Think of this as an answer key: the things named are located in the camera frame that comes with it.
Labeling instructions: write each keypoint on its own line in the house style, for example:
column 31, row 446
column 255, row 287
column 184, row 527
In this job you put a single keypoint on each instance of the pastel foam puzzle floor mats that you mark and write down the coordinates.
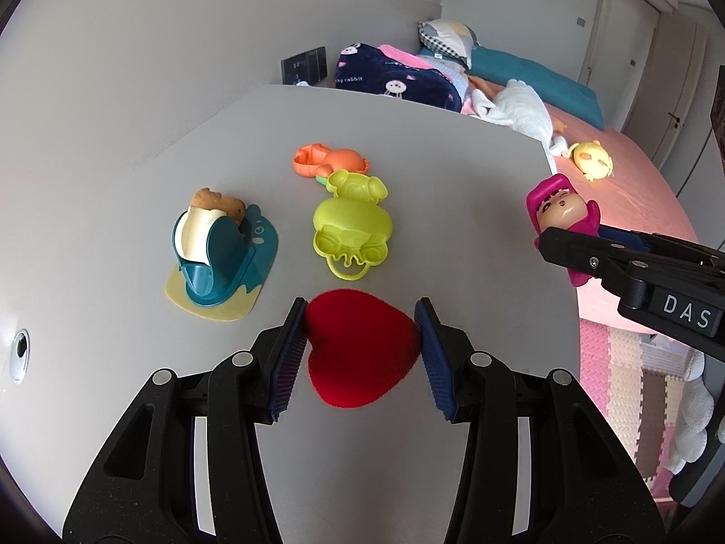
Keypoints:
column 617, row 385

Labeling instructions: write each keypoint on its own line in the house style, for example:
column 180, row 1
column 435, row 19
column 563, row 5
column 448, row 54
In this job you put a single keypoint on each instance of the pink doll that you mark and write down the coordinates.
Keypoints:
column 561, row 204

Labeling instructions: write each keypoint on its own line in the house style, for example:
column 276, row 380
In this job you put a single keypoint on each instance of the bed with pink sheet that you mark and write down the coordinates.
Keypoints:
column 634, row 181

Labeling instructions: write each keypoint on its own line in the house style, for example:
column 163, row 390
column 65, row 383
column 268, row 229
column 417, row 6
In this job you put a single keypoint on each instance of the checked patchwork pillow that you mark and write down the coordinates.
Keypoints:
column 450, row 39

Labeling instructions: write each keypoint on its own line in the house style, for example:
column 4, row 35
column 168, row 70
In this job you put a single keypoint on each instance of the navy printed blanket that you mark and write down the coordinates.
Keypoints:
column 391, row 79

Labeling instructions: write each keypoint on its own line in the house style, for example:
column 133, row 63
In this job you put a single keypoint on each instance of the brown bear figure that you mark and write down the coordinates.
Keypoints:
column 215, row 201

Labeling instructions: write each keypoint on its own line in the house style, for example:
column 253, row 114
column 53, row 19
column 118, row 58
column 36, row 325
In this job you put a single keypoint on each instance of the orange carrot toy mold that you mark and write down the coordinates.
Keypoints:
column 334, row 161

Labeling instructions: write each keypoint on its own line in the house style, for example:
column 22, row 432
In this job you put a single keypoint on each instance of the light blue dotted blanket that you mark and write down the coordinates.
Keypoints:
column 453, row 82

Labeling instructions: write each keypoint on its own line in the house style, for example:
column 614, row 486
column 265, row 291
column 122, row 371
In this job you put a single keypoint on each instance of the white room door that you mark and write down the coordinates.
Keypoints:
column 623, row 22

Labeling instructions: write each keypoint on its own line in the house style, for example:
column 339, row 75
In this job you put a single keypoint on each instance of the pink fleece cloth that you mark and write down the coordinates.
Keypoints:
column 396, row 52

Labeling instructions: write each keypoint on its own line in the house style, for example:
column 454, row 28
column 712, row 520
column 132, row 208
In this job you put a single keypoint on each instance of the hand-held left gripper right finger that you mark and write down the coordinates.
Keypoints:
column 433, row 362

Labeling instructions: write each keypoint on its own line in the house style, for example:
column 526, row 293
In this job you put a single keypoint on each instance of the yellow chick plush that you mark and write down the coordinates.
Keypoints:
column 592, row 160

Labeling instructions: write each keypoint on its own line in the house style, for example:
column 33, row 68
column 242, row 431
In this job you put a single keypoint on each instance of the white goose plush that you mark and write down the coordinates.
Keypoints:
column 521, row 107

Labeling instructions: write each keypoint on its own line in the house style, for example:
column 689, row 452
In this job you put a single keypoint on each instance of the teal toy dough press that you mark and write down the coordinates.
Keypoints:
column 221, row 260

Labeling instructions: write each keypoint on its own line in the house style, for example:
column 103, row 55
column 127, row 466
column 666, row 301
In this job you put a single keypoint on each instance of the green candy-shaped toy mold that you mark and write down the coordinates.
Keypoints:
column 357, row 184

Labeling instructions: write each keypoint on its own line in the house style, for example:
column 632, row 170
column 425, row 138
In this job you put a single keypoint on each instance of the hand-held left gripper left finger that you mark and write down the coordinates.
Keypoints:
column 289, row 362

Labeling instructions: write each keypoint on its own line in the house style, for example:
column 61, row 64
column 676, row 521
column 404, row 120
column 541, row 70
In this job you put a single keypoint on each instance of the dark wall switch panel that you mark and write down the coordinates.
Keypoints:
column 304, row 65

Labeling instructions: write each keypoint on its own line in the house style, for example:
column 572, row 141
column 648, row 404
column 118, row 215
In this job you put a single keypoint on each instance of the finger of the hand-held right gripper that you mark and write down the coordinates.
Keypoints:
column 589, row 260
column 668, row 255

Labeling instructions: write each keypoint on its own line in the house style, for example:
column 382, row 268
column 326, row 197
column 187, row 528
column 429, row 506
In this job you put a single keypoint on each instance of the red heart sponge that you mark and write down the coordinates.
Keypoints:
column 362, row 351

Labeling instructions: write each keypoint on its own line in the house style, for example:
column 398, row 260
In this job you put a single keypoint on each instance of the silver desk grommet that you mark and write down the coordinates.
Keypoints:
column 20, row 354

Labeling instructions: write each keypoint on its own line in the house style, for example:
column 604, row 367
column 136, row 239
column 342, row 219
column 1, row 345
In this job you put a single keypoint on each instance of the teal long pillow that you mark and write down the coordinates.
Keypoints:
column 538, row 76

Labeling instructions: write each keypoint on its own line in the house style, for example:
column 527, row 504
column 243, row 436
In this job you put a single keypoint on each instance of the white knotted plush cushion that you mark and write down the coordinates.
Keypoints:
column 694, row 419

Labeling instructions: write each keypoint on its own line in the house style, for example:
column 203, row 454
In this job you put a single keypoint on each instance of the green car-shaped toy mold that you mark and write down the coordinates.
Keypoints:
column 351, row 232

